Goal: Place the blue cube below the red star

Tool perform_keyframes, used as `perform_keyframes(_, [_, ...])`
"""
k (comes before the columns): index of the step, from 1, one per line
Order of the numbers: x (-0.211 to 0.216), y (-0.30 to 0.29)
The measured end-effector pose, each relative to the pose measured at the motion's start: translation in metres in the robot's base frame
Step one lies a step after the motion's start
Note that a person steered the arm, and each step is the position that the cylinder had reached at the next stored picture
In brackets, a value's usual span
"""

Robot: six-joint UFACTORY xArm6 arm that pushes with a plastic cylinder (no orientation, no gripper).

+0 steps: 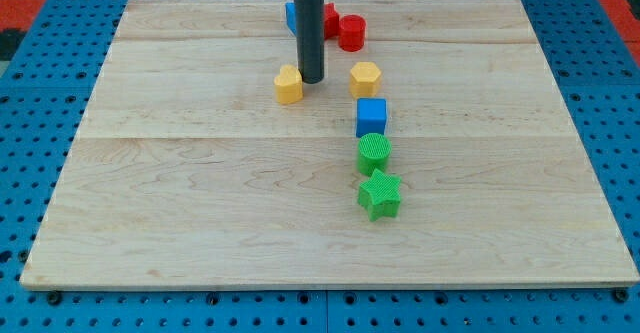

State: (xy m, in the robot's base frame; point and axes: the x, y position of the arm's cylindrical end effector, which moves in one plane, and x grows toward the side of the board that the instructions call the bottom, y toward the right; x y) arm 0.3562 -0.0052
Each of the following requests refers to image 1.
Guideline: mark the yellow hexagon block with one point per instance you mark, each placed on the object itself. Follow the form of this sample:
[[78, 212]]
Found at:
[[365, 80]]

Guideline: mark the blue cube block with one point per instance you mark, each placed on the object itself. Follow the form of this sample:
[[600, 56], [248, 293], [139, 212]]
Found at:
[[371, 116]]

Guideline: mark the red star block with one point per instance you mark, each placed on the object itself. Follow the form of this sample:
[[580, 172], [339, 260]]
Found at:
[[331, 21]]

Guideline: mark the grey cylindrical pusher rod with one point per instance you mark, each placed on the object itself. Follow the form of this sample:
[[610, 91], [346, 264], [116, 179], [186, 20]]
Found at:
[[310, 39]]

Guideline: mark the green star block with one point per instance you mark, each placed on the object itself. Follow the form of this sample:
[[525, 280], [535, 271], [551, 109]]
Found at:
[[380, 195]]

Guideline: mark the blue block behind rod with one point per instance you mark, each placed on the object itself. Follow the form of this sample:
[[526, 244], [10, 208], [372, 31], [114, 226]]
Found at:
[[290, 14]]

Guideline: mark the green cylinder block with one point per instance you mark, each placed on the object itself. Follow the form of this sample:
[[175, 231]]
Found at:
[[374, 150]]

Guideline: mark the red cylinder block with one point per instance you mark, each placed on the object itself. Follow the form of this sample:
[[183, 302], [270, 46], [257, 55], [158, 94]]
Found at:
[[352, 30]]

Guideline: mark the light wooden board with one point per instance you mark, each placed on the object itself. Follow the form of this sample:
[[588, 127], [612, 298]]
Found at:
[[186, 174]]

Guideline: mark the yellow heart block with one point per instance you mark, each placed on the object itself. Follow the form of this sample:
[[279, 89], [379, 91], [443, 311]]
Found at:
[[288, 85]]

